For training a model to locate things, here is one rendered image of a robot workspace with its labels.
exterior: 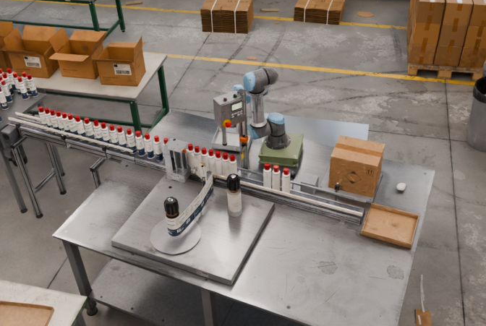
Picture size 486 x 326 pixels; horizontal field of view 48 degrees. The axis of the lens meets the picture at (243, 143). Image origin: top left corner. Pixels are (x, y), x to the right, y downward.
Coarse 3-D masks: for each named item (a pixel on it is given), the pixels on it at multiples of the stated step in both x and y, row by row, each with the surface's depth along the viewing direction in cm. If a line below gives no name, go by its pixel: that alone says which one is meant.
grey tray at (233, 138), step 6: (216, 132) 415; (228, 132) 420; (234, 132) 419; (216, 138) 416; (228, 138) 415; (234, 138) 415; (216, 144) 404; (228, 144) 410; (234, 144) 409; (234, 150) 404
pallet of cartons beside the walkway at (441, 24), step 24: (432, 0) 591; (456, 0) 589; (480, 0) 588; (408, 24) 691; (432, 24) 602; (456, 24) 597; (480, 24) 591; (408, 48) 677; (432, 48) 619; (456, 48) 613; (480, 48) 607; (408, 72) 639; (480, 72) 620
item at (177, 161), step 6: (168, 150) 361; (168, 156) 364; (174, 156) 362; (180, 156) 363; (168, 162) 368; (174, 162) 369; (180, 162) 372; (168, 168) 371; (174, 168) 372; (186, 168) 374; (168, 174) 375; (174, 174) 372; (180, 174) 370; (186, 174) 372; (186, 180) 374
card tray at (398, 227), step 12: (372, 204) 353; (372, 216) 348; (384, 216) 348; (396, 216) 348; (408, 216) 347; (372, 228) 340; (384, 228) 340; (396, 228) 339; (408, 228) 339; (384, 240) 332; (396, 240) 328; (408, 240) 332
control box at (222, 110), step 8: (224, 96) 346; (232, 96) 346; (240, 96) 346; (216, 104) 343; (224, 104) 340; (216, 112) 348; (224, 112) 343; (232, 112) 347; (216, 120) 352; (224, 120) 347; (232, 120) 350; (240, 120) 354; (224, 128) 350
